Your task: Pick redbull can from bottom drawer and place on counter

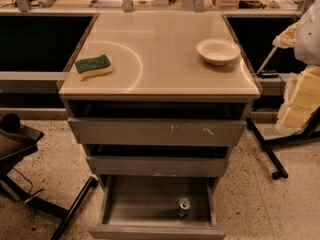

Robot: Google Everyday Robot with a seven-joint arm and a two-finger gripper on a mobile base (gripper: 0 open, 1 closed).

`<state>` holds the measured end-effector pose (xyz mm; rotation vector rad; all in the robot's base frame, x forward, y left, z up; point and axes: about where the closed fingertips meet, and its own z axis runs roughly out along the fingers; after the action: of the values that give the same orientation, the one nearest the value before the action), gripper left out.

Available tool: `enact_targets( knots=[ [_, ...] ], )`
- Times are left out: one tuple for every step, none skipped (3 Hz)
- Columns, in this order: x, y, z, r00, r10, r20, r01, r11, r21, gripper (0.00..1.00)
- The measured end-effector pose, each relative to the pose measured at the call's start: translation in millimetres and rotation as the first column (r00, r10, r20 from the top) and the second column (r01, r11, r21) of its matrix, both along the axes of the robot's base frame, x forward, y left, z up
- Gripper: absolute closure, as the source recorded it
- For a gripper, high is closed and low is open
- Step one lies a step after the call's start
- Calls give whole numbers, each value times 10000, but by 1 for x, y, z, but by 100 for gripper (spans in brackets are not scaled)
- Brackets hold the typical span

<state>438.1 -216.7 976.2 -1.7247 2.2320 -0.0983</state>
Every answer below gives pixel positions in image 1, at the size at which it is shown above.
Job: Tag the white bowl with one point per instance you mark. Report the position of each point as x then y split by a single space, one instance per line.
217 51

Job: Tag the grey middle drawer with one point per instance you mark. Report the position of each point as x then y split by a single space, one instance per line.
159 167

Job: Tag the grey bottom drawer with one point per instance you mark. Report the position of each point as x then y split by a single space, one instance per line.
146 208

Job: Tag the black chair left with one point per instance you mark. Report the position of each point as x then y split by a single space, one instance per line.
56 172

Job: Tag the grey drawer cabinet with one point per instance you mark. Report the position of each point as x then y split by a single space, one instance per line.
157 73

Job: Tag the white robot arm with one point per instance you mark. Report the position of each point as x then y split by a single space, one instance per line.
303 36

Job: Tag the grey top drawer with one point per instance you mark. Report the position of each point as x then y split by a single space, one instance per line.
157 132

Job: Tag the white pole with clamp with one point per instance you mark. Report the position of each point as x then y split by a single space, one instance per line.
267 59

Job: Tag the black stand base right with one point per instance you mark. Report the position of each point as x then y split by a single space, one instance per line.
310 133

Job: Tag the grey drawer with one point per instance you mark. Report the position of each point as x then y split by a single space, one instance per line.
146 208
159 167
157 132

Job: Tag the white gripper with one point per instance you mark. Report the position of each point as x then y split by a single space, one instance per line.
308 39

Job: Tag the silver redbull can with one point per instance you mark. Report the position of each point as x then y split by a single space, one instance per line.
184 206

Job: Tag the green yellow sponge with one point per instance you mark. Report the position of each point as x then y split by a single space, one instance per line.
92 67

